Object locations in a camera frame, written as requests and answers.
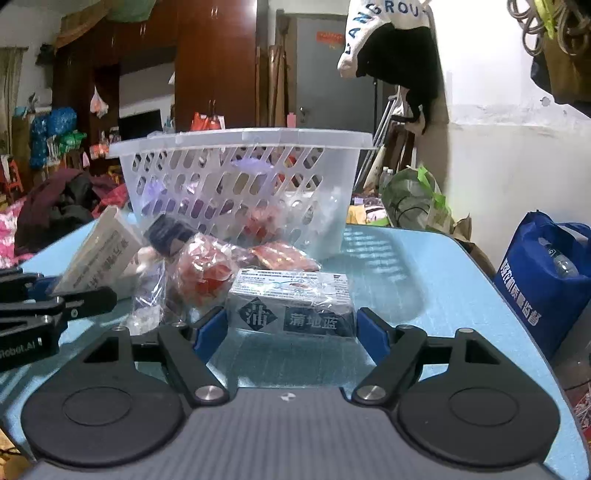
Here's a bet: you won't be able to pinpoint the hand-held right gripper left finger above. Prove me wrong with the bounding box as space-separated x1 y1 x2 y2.
82 307 230 408

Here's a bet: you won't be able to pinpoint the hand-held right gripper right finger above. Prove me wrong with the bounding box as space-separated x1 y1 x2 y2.
352 308 502 409

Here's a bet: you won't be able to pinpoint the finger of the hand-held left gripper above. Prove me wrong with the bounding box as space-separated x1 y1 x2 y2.
0 287 117 324
0 271 61 302

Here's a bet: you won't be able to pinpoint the white paper box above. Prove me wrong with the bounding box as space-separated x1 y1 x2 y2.
48 205 149 297

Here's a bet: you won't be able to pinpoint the dark blue box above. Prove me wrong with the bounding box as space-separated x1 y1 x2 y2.
226 269 357 340

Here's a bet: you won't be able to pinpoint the red box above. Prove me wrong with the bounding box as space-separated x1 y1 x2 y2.
242 205 283 237

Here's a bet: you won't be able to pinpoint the purple packet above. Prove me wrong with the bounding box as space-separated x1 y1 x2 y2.
139 178 170 208

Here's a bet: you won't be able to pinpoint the white plastic basket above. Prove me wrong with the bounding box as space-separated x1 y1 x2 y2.
108 127 377 260

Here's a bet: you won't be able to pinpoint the red toy in plastic bag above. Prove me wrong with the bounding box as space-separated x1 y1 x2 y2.
168 233 237 308

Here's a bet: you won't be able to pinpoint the pink floral blanket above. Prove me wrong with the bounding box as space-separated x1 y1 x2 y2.
0 198 29 268

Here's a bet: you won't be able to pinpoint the dark clothes pile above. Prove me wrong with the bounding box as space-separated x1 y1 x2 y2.
14 168 131 253

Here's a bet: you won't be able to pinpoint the red snack packet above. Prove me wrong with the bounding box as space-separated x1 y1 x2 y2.
249 242 322 274

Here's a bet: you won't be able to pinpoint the white plush toy in bag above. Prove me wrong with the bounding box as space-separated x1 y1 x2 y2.
129 215 197 335

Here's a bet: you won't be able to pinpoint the red stool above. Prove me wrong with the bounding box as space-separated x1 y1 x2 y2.
4 159 25 200

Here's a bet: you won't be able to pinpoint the brown paper bag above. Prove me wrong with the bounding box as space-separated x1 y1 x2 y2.
455 217 490 273

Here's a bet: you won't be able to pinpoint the green plastic bag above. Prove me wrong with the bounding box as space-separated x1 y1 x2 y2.
381 166 456 232

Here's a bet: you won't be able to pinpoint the blue net bag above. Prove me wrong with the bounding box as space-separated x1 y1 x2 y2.
30 107 77 169

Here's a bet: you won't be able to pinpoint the blue tote bag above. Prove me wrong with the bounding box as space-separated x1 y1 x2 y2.
492 211 591 361

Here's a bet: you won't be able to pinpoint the black monitor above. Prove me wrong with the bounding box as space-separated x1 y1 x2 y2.
117 108 163 140

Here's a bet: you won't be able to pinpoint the window curtain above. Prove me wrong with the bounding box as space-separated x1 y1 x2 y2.
0 46 25 158

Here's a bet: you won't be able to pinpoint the small hanging plastic bag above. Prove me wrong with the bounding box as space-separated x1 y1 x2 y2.
90 85 110 119

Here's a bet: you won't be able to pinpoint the red plastic bag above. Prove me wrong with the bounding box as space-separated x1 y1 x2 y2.
191 112 227 133

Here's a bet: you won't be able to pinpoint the metal crutch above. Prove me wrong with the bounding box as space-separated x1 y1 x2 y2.
369 85 403 145

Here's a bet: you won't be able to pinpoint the grey metal door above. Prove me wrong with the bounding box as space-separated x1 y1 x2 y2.
277 14 394 136

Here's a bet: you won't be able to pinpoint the wooden sticks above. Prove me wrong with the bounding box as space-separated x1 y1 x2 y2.
267 31 290 128

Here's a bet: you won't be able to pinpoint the black hanging garment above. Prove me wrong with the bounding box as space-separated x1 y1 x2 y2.
355 23 443 136

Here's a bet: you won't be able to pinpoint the brown wooden wardrobe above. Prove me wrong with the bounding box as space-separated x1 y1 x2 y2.
51 0 260 139

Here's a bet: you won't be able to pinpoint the green cloth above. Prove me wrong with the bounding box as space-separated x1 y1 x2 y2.
105 0 158 24

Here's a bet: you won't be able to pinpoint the white lettered jacket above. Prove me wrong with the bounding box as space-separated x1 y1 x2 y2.
337 0 435 79

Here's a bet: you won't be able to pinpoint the brown cloth bag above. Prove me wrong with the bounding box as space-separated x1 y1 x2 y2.
530 28 591 105

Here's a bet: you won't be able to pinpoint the coiled rope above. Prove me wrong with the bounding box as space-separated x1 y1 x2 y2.
507 0 591 57

